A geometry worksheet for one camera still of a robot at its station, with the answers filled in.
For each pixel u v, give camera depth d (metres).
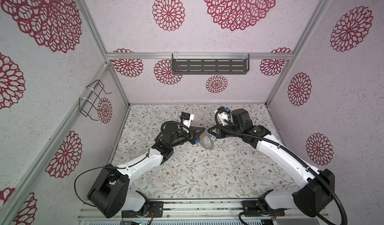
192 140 0.67
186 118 0.67
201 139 0.86
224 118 0.69
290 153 0.46
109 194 0.42
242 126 0.58
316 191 0.39
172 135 0.61
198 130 0.74
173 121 0.56
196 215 0.73
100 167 0.44
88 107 0.77
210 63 0.94
